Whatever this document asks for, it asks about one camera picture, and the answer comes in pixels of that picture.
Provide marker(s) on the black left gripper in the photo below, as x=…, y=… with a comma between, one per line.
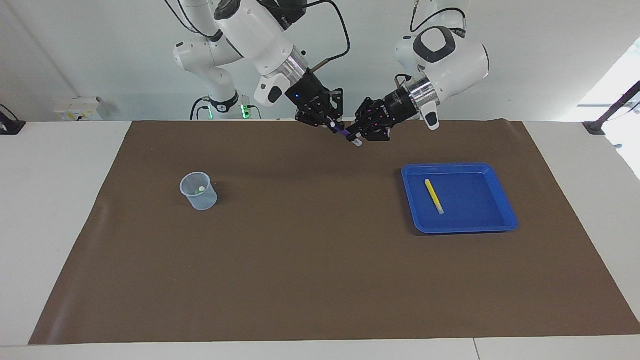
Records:
x=397, y=107

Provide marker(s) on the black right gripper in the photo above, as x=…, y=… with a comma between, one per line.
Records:
x=305, y=90

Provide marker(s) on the purple highlighter pen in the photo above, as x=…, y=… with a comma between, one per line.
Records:
x=344, y=133

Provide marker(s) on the yellow highlighter pen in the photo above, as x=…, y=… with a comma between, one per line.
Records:
x=434, y=196

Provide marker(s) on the green highlighter pen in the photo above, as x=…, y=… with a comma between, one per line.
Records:
x=200, y=190

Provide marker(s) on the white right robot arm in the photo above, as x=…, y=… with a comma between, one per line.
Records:
x=255, y=35

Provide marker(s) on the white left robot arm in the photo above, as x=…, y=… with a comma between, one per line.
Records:
x=460, y=65

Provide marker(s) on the blue plastic tray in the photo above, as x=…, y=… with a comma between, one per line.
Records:
x=450, y=222

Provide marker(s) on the clear plastic cup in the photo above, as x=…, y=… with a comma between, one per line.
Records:
x=200, y=200

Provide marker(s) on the brown table mat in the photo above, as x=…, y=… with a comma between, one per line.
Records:
x=320, y=275

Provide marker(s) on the black clamp stand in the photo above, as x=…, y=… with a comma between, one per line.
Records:
x=612, y=107

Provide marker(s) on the black table bracket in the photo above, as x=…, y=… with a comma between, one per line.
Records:
x=10, y=126

